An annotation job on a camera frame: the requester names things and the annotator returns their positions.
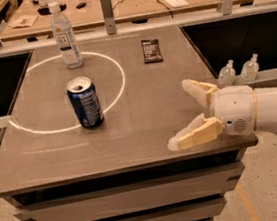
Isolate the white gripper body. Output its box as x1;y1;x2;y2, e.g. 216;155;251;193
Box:
210;85;255;136

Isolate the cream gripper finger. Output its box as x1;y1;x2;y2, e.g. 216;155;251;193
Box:
167;114;224;152
181;79;219;108

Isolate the blue pepsi can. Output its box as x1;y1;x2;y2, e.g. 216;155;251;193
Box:
67;76;104;129

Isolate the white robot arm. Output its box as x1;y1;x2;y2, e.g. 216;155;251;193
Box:
168;79;277;152

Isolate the black rxbar chocolate wrapper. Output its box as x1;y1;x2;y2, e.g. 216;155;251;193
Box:
141;39;163;63

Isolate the left clear sanitizer bottle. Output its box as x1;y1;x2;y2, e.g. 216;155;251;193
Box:
217;60;236;87

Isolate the clear sanitizer bottle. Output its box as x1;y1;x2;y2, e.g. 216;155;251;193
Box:
217;60;236;87
240;54;259;81

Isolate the right clear sanitizer bottle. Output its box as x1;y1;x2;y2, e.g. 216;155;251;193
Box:
240;54;259;81

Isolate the white paper sheet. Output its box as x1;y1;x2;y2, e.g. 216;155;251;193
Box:
165;0;189;8

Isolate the small black device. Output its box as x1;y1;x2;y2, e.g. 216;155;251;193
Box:
76;2;86;9

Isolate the clear water bottle white cap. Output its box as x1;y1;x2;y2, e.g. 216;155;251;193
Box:
48;2;83;68

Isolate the grey upper drawer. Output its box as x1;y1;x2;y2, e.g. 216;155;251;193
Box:
16;162;244;221

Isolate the black round object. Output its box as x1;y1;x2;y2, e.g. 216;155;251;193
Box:
37;3;66;16

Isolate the brown paper packet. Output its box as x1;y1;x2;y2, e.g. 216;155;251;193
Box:
10;15;38;29

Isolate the middle metal bracket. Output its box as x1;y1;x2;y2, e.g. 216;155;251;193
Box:
100;0;117;35

